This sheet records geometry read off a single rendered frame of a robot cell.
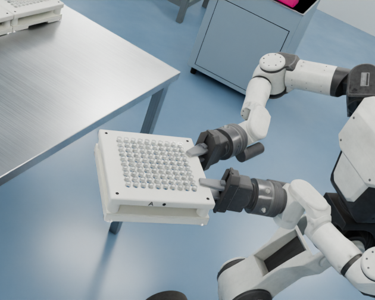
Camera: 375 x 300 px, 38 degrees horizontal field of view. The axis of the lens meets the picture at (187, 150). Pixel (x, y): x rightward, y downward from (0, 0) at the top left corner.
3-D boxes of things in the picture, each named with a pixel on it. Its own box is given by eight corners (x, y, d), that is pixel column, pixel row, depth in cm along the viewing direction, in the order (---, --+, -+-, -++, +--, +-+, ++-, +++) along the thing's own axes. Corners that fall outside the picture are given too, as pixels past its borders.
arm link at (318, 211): (271, 206, 139) (306, 244, 131) (287, 180, 134) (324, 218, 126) (288, 202, 143) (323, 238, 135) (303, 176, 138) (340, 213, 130)
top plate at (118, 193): (108, 205, 117) (111, 197, 116) (97, 134, 135) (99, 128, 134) (213, 210, 126) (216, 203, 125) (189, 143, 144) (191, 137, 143)
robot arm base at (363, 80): (339, 96, 172) (375, 86, 170) (350, 130, 166) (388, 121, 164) (337, 69, 159) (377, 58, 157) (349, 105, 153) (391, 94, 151)
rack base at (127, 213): (104, 221, 120) (106, 213, 119) (93, 150, 138) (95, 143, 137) (206, 225, 129) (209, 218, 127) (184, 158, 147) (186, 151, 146)
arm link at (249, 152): (233, 120, 147) (256, 111, 155) (206, 134, 154) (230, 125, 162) (251, 158, 146) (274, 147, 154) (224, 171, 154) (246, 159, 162)
